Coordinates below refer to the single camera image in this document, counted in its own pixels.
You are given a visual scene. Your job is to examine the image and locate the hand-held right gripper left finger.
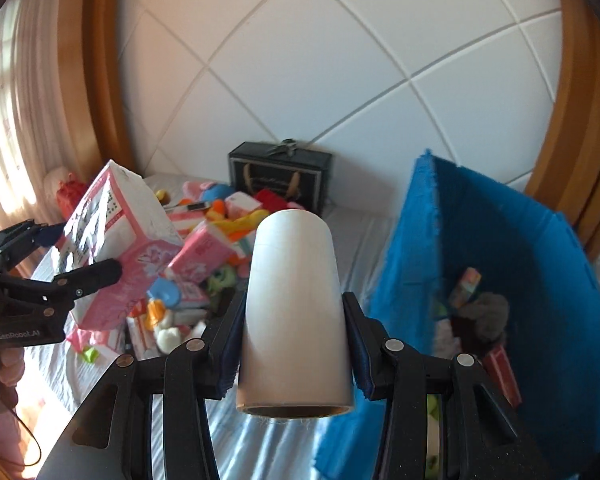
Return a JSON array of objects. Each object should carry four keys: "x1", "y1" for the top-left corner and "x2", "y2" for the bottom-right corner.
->
[{"x1": 35, "y1": 290, "x2": 247, "y2": 480}]

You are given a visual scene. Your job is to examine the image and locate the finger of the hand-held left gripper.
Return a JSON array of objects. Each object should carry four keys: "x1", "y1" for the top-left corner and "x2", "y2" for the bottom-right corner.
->
[
  {"x1": 0, "y1": 220, "x2": 67, "y2": 274},
  {"x1": 0, "y1": 258, "x2": 124, "y2": 312}
]

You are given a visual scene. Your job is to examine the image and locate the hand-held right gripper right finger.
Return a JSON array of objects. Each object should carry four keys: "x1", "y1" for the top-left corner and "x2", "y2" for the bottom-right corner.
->
[{"x1": 342, "y1": 291, "x2": 556, "y2": 480}]

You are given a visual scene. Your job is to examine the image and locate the large pink white tissue pack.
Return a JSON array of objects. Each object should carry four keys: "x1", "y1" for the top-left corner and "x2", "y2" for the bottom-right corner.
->
[{"x1": 52, "y1": 159, "x2": 187, "y2": 345}]

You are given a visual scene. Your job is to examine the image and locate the white paper roll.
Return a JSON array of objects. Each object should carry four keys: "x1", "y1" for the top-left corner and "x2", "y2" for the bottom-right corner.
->
[{"x1": 235, "y1": 210, "x2": 356, "y2": 419}]

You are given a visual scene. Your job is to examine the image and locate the blue plastic basket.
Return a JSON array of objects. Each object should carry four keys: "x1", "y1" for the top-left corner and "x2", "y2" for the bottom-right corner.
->
[{"x1": 314, "y1": 148, "x2": 600, "y2": 480}]

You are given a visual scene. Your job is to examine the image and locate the person's left hand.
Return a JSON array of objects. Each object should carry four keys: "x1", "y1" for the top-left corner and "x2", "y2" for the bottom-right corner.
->
[{"x1": 0, "y1": 346, "x2": 29, "y2": 411}]

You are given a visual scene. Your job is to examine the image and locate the red toy bag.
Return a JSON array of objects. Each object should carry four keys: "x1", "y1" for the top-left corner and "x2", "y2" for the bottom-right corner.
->
[{"x1": 55, "y1": 172, "x2": 89, "y2": 222}]

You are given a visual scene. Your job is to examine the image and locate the round blue toy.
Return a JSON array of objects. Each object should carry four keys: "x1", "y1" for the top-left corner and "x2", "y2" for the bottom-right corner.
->
[{"x1": 147, "y1": 277, "x2": 185, "y2": 312}]

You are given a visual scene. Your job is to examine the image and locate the small pink tissue pack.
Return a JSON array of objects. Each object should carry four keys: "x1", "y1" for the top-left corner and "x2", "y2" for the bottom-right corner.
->
[{"x1": 167, "y1": 222, "x2": 239, "y2": 287}]

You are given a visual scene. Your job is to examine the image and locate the colourful small box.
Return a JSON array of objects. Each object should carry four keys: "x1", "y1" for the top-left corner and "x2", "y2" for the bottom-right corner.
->
[{"x1": 447, "y1": 267, "x2": 483, "y2": 308}]

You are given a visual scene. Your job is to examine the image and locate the grey plush toy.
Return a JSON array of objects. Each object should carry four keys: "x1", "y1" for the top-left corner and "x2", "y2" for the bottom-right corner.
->
[{"x1": 455, "y1": 291, "x2": 511, "y2": 346}]

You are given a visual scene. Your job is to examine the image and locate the red small box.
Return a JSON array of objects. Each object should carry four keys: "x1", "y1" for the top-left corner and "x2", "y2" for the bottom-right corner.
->
[{"x1": 482, "y1": 346, "x2": 523, "y2": 408}]

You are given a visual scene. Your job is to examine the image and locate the curtain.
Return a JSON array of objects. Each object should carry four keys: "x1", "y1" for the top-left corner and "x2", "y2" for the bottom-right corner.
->
[{"x1": 0, "y1": 0, "x2": 92, "y2": 273}]

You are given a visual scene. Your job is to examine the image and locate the red plush toy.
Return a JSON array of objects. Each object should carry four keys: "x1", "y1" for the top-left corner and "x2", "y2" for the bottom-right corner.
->
[{"x1": 254, "y1": 188, "x2": 289, "y2": 212}]

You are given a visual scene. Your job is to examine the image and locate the black gift bag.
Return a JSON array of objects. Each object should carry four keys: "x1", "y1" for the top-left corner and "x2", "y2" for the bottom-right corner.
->
[{"x1": 228, "y1": 141, "x2": 334, "y2": 217}]

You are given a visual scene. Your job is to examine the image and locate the bunch of keys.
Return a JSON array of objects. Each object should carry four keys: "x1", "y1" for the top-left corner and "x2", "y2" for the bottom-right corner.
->
[{"x1": 267, "y1": 138, "x2": 301, "y2": 157}]

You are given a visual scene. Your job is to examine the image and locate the white padded headboard panel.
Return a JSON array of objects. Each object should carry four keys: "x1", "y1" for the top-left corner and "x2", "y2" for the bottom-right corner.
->
[{"x1": 114, "y1": 0, "x2": 567, "y2": 217}]

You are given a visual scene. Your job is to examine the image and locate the wooden headboard frame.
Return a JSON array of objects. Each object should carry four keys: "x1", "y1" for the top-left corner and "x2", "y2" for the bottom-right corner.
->
[
  {"x1": 522, "y1": 0, "x2": 600, "y2": 261},
  {"x1": 55, "y1": 0, "x2": 147, "y2": 177}
]

